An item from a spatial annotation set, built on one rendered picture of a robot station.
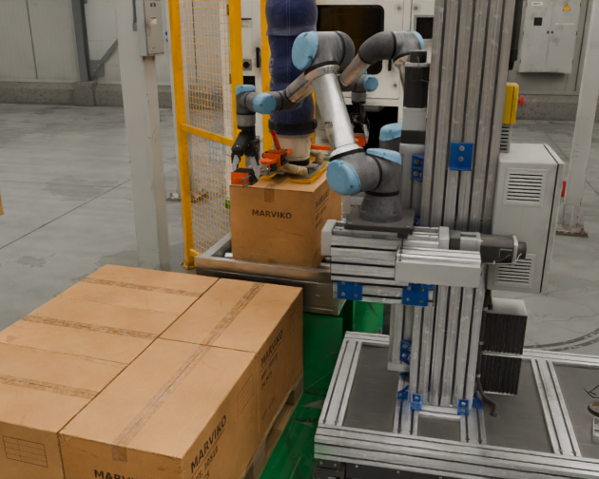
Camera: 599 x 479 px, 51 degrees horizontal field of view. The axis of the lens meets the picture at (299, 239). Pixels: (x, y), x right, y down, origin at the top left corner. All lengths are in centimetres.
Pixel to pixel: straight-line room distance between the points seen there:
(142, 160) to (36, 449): 213
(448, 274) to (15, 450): 143
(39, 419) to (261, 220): 134
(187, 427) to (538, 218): 133
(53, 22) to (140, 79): 974
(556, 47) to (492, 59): 907
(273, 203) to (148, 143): 116
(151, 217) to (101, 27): 927
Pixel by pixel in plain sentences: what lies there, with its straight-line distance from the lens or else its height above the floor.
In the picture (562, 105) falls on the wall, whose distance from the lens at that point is 1152.
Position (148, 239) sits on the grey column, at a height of 39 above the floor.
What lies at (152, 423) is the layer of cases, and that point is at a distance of 201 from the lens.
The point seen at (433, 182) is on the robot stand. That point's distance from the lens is 230.
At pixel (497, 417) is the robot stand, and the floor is 21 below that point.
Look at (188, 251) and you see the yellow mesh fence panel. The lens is 450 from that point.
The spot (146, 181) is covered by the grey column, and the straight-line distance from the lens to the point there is 387.
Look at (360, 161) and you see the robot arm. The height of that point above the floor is 126.
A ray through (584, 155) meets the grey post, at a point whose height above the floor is 64.
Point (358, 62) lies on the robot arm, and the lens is 286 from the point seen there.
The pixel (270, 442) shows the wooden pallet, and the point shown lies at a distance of 275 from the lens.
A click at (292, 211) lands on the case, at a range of 287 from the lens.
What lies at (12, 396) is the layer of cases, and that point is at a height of 54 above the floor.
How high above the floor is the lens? 170
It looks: 20 degrees down
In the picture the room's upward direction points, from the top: straight up
